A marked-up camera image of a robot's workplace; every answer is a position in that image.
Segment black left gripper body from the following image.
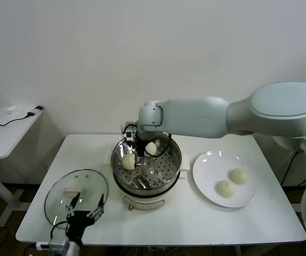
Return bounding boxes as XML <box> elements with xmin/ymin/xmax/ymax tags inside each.
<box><xmin>66</xmin><ymin>210</ymin><xmax>95</xmax><ymax>240</ymax></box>

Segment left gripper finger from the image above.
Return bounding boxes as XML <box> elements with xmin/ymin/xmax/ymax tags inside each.
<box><xmin>88</xmin><ymin>194</ymin><xmax>105</xmax><ymax>220</ymax></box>
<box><xmin>65</xmin><ymin>192</ymin><xmax>81</xmax><ymax>218</ymax></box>

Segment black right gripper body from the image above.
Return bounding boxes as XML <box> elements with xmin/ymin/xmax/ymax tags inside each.
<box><xmin>137</xmin><ymin>137</ymin><xmax>146</xmax><ymax>158</ymax></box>

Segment white steamed baozi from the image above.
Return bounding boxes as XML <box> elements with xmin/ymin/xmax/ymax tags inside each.
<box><xmin>145</xmin><ymin>141</ymin><xmax>158</xmax><ymax>157</ymax></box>
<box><xmin>230</xmin><ymin>168</ymin><xmax>248</xmax><ymax>185</ymax></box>
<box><xmin>121</xmin><ymin>154</ymin><xmax>136</xmax><ymax>171</ymax></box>
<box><xmin>216</xmin><ymin>180</ymin><xmax>237</xmax><ymax>199</ymax></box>

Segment stainless steel steamer basket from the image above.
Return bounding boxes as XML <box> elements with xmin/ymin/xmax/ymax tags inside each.
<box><xmin>111</xmin><ymin>134</ymin><xmax>191</xmax><ymax>191</ymax></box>

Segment round glass pot lid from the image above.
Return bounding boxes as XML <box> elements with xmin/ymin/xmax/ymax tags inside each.
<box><xmin>44</xmin><ymin>168</ymin><xmax>109</xmax><ymax>230</ymax></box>

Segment white electric cooker base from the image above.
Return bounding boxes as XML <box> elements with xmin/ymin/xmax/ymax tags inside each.
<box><xmin>103</xmin><ymin>156</ymin><xmax>191</xmax><ymax>212</ymax></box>

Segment white round plate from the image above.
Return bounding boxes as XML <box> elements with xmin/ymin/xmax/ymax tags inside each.
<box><xmin>192</xmin><ymin>150</ymin><xmax>258</xmax><ymax>209</ymax></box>

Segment white side desk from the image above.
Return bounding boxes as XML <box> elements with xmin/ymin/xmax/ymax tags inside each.
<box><xmin>0</xmin><ymin>106</ymin><xmax>44</xmax><ymax>228</ymax></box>

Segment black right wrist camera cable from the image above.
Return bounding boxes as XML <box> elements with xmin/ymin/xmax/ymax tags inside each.
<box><xmin>156</xmin><ymin>133</ymin><xmax>173</xmax><ymax>157</ymax></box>

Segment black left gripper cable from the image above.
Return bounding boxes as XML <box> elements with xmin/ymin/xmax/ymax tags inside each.
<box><xmin>50</xmin><ymin>220</ymin><xmax>68</xmax><ymax>242</ymax></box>

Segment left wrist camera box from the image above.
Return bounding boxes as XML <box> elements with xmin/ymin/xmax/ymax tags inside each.
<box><xmin>36</xmin><ymin>231</ymin><xmax>71</xmax><ymax>252</ymax></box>

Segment black cable with plug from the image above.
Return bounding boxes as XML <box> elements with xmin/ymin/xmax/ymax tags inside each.
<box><xmin>0</xmin><ymin>106</ymin><xmax>44</xmax><ymax>127</ymax></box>

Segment black cable behind table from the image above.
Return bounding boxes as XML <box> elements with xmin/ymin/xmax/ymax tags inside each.
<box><xmin>280</xmin><ymin>151</ymin><xmax>306</xmax><ymax>214</ymax></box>

